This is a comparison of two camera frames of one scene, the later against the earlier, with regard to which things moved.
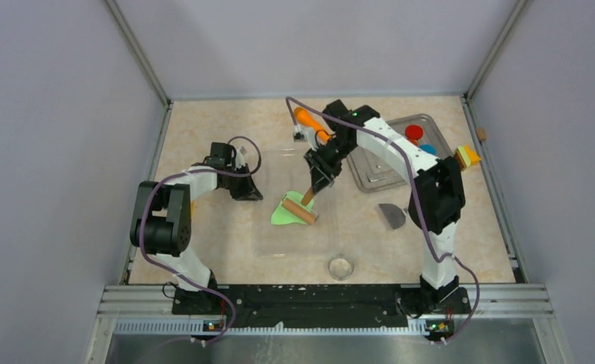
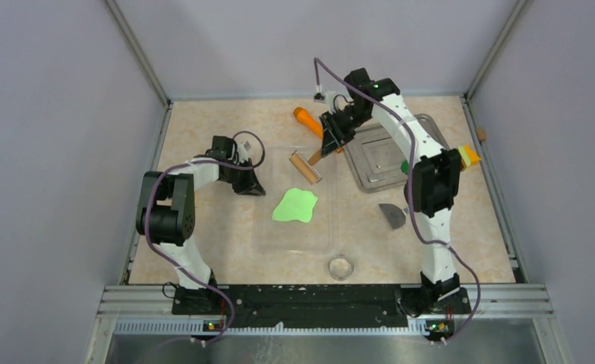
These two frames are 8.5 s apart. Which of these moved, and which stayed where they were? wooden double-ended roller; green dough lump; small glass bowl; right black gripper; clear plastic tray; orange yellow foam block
Moved: wooden double-ended roller; right black gripper
Stayed: green dough lump; orange yellow foam block; small glass bowl; clear plastic tray
